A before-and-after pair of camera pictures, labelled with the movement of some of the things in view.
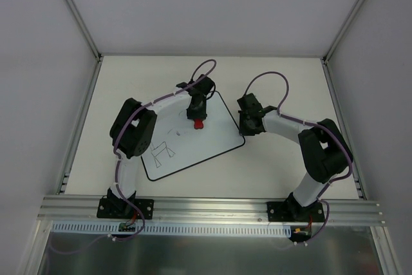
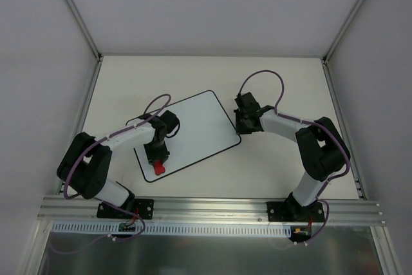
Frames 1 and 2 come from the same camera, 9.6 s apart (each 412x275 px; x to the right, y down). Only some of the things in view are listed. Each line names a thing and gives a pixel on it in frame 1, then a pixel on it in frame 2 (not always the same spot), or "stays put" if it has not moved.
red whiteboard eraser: x=198 y=123 → x=158 y=167
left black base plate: x=121 y=208 stays put
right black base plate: x=291 y=211 stays put
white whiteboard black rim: x=176 y=144 stays put
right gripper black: x=244 y=122 stays put
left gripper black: x=196 y=114 → x=158 y=156
